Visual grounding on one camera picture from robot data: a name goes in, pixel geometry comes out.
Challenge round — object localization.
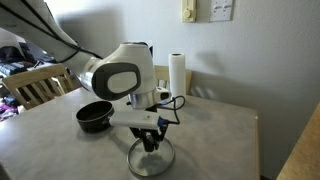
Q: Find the wooden chair left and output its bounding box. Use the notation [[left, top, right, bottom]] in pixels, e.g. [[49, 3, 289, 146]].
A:
[[2, 64, 75, 110]]

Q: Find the cream thermostat dial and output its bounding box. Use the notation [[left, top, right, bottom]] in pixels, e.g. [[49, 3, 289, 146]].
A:
[[181, 0, 196, 23]]

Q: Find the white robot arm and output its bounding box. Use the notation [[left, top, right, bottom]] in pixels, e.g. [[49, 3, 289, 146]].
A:
[[0, 0, 165, 152]]

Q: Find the black cooking pot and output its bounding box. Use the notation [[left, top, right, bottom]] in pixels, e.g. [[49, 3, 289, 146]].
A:
[[76, 101, 114, 133]]

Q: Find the black camera cable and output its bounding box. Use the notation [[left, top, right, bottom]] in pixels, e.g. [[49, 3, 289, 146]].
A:
[[156, 95, 186, 126]]

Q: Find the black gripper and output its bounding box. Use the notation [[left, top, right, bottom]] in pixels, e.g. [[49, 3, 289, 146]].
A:
[[131, 118, 168, 152]]

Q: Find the white light switch plate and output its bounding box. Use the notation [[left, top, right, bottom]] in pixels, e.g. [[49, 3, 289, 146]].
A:
[[210, 0, 233, 22]]

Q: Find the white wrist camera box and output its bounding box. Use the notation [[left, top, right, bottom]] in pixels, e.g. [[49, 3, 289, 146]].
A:
[[109, 110, 166, 130]]

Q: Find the white paper towel roll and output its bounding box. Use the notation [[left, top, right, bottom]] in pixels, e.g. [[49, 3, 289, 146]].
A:
[[168, 53, 186, 97]]

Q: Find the wooden counter edge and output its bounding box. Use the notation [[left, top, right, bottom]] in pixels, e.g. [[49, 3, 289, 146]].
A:
[[276, 103, 320, 180]]

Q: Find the glass pot lid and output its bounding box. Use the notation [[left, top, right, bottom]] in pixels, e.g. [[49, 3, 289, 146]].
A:
[[127, 138, 175, 177]]

